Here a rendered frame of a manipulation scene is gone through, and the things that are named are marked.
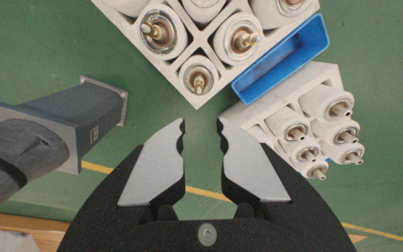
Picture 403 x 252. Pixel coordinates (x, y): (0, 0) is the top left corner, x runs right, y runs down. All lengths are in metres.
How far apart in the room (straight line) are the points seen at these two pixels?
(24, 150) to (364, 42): 1.08
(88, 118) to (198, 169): 0.64
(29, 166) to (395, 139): 1.58
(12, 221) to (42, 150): 1.54
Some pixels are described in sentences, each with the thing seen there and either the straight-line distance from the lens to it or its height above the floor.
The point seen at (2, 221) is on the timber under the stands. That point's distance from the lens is 2.01.
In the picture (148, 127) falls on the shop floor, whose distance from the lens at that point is 0.72.
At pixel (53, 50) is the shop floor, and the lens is 0.78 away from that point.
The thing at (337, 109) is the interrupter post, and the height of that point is 0.26.
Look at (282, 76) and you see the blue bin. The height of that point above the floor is 0.11.
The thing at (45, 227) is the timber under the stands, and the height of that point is 0.06.
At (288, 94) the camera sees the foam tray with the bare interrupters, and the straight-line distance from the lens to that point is 0.51.
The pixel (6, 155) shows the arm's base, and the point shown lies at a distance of 0.46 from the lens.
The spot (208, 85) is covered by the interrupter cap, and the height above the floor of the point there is 0.25.
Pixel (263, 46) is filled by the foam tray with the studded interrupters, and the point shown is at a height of 0.18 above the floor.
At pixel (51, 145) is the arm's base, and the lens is 0.47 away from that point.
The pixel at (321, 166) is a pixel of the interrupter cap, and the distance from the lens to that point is 0.67.
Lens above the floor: 0.57
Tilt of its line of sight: 59 degrees down
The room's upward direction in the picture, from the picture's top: 177 degrees clockwise
